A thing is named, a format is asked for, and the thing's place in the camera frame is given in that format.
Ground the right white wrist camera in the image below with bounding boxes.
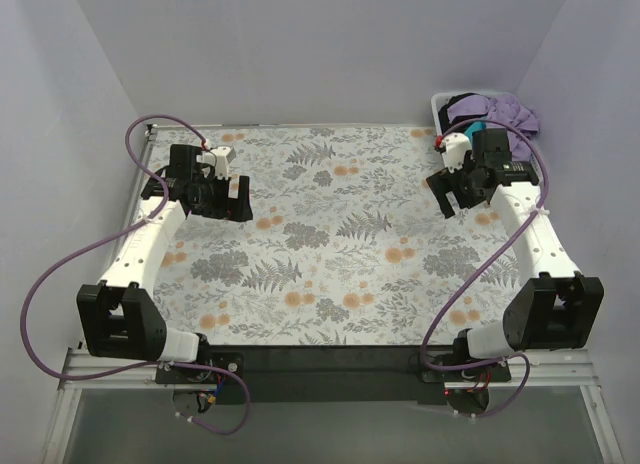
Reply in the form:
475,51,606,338
435,132,472,173

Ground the purple cable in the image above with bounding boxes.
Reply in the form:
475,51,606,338
418,117,551,418
19,113,251,436

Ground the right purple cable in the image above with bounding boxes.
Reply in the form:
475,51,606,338
418,117,551,418

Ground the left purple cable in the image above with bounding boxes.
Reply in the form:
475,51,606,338
19,113,251,436

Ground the purple t shirt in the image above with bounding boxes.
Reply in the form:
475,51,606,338
447,92,544,140

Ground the white plastic laundry basket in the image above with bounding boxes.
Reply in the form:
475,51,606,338
431,92,544,181

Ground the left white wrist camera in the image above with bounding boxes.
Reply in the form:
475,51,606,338
197,146,236,180

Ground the teal t shirt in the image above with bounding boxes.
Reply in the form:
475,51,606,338
464,122,485,140

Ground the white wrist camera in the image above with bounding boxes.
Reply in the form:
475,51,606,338
435,132,472,173
197,146,236,180

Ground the aluminium frame rail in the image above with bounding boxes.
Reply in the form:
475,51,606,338
59,349,624,463

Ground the black t shirt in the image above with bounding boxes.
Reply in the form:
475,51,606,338
438,93,488,131

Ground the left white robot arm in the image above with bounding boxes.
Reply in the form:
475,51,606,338
76,144,253,384

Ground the floral patterned table mat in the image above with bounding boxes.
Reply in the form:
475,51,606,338
153,126,522,346

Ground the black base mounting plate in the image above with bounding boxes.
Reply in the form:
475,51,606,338
154,342,512,408

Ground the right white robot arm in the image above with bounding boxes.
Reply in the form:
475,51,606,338
420,127,604,382

